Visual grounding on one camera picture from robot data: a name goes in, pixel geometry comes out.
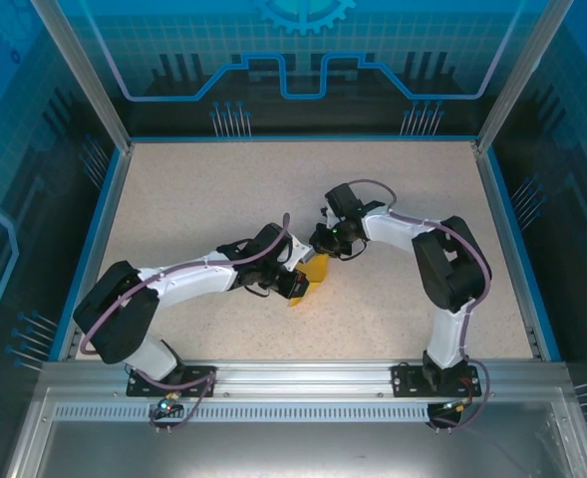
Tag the yellow cloth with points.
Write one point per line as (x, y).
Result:
(318, 269)

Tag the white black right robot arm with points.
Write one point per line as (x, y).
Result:
(392, 231)

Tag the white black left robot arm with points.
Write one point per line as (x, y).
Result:
(193, 284)

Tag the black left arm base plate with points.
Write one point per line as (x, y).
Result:
(134, 387)

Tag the brushed steel tray panel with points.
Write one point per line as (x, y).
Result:
(293, 448)

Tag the aluminium frame post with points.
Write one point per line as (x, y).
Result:
(522, 74)
(81, 74)

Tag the aluminium mounting rail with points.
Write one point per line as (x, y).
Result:
(298, 378)

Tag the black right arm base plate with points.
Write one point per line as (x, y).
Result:
(405, 381)

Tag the side rail with blue trim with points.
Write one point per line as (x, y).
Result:
(507, 239)
(99, 239)

